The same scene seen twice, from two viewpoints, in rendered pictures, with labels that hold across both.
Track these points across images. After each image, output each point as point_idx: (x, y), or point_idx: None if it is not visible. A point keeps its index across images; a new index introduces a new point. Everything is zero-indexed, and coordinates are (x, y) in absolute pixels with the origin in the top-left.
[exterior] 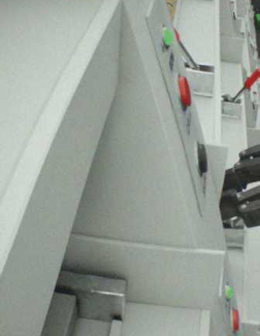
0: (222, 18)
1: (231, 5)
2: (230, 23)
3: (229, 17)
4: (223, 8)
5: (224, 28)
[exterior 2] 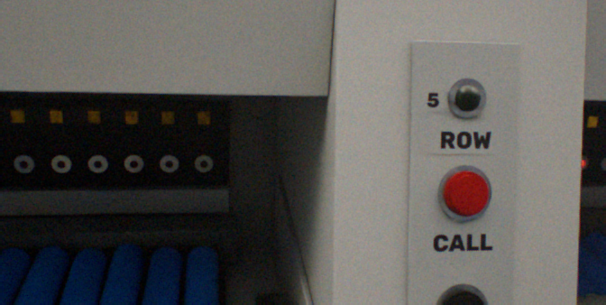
0: (325, 257)
1: (484, 263)
2: (332, 297)
3: (332, 263)
4: (329, 210)
5: (324, 303)
